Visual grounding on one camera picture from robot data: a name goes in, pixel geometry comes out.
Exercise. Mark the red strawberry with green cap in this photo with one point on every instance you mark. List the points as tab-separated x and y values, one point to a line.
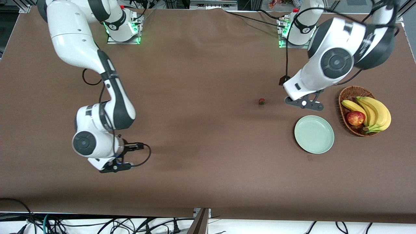
261	101

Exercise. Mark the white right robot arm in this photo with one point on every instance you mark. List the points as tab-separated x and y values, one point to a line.
71	35

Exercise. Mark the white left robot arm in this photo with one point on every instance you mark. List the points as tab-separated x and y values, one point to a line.
336	61

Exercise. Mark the pale green round plate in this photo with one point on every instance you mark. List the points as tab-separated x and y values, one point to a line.
314	134

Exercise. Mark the brown table cover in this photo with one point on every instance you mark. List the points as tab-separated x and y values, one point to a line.
208	146

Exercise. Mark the orange background clutter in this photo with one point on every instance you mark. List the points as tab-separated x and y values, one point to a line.
279	3

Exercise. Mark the brown wicker basket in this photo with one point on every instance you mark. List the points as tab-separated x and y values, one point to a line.
349	92

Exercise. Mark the red apple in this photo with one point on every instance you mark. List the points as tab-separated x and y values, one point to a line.
355	118

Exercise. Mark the yellow banana bunch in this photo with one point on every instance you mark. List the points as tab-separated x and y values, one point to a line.
380	113

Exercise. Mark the aluminium camera mount post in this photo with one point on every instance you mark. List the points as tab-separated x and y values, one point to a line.
200	224

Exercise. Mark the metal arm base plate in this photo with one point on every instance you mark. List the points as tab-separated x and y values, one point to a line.
123	42
292	46

